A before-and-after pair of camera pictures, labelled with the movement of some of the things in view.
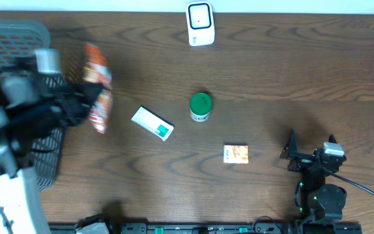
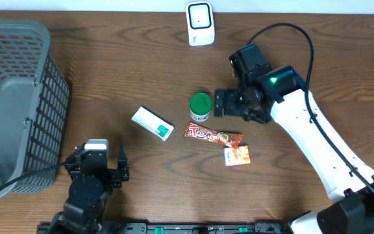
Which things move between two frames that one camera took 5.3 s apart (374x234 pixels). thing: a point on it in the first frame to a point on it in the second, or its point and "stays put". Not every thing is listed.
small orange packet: x=237 y=154 stays put
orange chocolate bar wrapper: x=96 y=69 to x=199 y=131
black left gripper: x=73 y=104 to x=117 y=177
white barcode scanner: x=200 y=23 stays put
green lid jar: x=200 y=105 stays put
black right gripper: x=289 y=151 to x=230 y=106
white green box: x=152 y=123 stays put
